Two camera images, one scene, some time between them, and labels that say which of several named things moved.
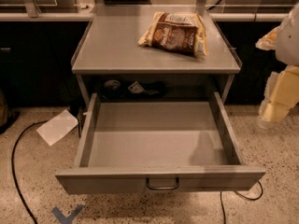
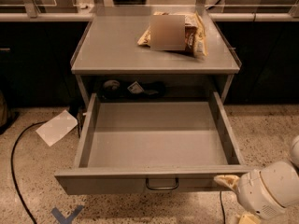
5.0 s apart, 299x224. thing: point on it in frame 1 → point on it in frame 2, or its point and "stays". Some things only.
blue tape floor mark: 69,217 stays
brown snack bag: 177,32 stays
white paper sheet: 57,127 stays
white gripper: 288,44 → 252,191
